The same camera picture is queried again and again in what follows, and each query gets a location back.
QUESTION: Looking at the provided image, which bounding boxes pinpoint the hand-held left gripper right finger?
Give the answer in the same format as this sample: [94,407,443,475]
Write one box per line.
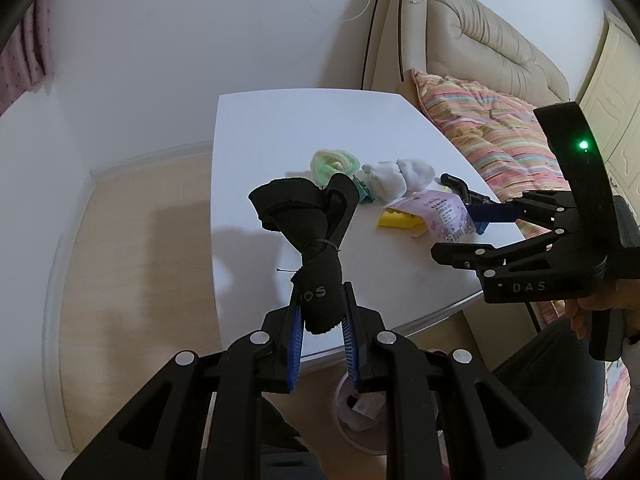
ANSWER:
[342,282,586,480]

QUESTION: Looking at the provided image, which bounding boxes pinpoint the pale pink waste bin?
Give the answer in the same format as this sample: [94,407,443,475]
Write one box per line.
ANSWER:
[334,372,396,456]

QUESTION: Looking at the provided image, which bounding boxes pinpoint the pink dotted curtain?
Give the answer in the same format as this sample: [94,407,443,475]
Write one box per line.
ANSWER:
[0,0,56,111]

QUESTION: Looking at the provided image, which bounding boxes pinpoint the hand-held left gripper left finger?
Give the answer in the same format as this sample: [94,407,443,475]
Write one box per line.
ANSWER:
[61,305,306,480]

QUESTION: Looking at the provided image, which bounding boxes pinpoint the white knotted sock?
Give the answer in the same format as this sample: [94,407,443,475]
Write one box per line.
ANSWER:
[361,157,442,206]

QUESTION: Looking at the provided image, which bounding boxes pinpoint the person's right hand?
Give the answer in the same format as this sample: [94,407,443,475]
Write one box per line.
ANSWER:
[567,275,640,342]

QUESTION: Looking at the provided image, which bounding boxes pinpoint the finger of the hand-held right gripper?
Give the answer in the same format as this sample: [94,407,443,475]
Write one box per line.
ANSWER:
[431,232,601,271]
[440,173,576,235]

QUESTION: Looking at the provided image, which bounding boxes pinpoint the cream wardrobe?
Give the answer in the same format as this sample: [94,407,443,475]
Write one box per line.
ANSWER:
[575,10,640,201]

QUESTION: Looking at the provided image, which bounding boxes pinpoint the striped pastel quilt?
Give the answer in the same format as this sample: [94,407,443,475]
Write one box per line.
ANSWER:
[410,67,632,478]

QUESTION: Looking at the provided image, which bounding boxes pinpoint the teal binder clip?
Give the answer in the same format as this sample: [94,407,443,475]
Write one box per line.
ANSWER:
[352,176,376,205]

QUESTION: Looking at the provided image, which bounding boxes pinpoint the yellow sponge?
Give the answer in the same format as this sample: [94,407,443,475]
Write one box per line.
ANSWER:
[377,210,426,237]

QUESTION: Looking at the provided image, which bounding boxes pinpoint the person's dark trousers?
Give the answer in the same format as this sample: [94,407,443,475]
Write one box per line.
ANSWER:
[260,317,607,480]

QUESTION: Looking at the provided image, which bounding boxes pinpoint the beige padded headboard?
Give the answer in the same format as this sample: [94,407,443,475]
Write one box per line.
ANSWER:
[361,0,571,103]

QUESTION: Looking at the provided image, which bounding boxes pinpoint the pink printed packet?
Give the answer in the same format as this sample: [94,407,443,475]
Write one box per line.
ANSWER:
[387,191,477,246]

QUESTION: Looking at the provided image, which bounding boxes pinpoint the pastel green yellow sock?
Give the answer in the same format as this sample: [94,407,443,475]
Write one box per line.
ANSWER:
[310,149,361,186]

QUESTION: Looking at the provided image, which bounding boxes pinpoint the black knotted sock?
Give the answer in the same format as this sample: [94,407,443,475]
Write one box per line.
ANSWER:
[248,172,361,336]

